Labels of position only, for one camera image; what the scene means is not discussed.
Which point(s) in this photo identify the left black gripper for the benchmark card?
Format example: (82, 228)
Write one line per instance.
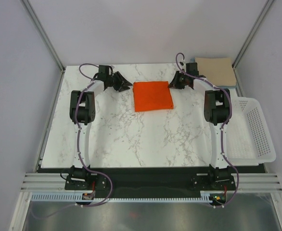
(120, 79)

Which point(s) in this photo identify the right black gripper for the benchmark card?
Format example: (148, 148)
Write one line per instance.
(174, 83)

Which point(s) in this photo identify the orange t shirt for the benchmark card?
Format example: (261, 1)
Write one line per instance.
(152, 95)

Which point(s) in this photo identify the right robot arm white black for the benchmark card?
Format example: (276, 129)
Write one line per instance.
(217, 112)

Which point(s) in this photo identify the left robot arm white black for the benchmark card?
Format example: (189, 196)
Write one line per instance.
(82, 112)

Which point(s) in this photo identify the folded blue t shirt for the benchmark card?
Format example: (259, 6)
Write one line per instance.
(227, 87)

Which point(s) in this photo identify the folded beige t shirt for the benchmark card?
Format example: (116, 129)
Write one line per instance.
(218, 71)

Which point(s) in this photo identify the white plastic basket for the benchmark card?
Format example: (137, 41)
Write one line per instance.
(247, 137)

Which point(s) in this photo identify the left aluminium frame post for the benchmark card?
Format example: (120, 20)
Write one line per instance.
(42, 33)

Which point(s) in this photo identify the aluminium frame post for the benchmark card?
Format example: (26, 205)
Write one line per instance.
(253, 31)
(42, 33)

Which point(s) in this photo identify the right aluminium frame post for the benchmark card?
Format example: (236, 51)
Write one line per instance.
(253, 31)

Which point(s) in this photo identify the white slotted cable duct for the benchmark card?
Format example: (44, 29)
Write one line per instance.
(79, 197)

